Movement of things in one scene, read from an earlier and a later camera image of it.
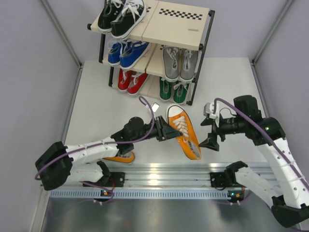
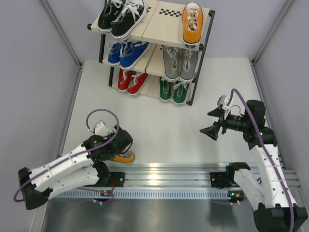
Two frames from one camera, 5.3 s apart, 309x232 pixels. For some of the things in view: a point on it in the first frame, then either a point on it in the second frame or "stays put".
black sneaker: [133, 12] stays put
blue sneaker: [133, 50] stays put
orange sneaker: [178, 118] -> [192, 25]
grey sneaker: [189, 60] stays put
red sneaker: [136, 82] stays put
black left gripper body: [156, 132] -> [114, 152]
